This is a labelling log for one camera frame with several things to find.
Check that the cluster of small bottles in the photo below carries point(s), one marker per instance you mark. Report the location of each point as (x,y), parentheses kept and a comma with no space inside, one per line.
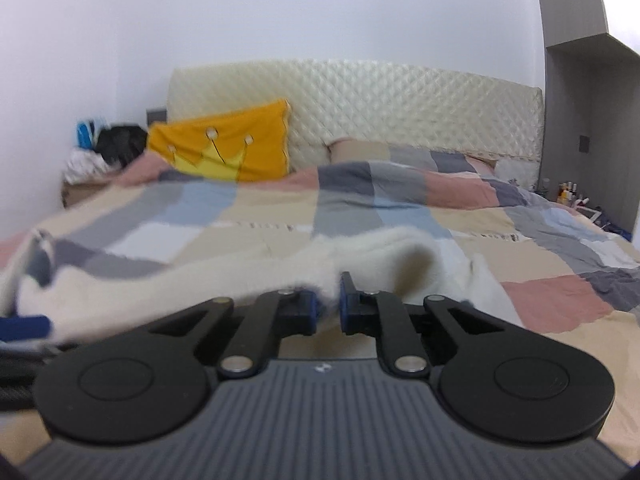
(570,195)

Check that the white floral pillow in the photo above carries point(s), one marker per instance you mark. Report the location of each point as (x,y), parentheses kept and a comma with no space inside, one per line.
(517,172)

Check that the dark switch on wardrobe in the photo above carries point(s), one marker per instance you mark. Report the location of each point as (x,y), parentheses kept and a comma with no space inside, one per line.
(583,143)

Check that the yellow crown pillow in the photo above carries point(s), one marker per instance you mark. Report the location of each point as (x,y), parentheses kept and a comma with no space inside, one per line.
(240,145)

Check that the cream quilted headboard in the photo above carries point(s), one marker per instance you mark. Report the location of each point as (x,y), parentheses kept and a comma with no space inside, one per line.
(400,105)

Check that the blue storage box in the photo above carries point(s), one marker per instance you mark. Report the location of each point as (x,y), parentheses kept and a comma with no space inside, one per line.
(617,225)

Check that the crumpled white cloth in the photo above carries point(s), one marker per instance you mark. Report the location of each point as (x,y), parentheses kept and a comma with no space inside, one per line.
(85,162)

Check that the grey wall socket panel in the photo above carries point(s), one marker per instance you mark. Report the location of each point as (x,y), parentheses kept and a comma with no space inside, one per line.
(156,115)

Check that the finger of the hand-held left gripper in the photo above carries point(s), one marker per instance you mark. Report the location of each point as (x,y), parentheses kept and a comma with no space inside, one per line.
(25,328)

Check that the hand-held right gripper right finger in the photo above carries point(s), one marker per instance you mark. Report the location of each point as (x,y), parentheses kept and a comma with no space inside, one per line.
(344,305)

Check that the blue and white packet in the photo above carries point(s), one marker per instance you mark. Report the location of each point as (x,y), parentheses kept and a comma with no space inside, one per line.
(86,134)

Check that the plaid patchwork blanket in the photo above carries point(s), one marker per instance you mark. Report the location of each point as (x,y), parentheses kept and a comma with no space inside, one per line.
(350,200)

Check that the plaid beige pillow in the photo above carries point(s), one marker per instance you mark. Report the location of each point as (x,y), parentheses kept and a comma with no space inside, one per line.
(355,149)

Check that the grey wardrobe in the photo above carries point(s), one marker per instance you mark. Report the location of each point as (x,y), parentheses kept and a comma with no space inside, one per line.
(580,85)

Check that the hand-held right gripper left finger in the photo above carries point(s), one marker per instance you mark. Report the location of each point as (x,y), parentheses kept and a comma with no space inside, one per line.
(311,310)

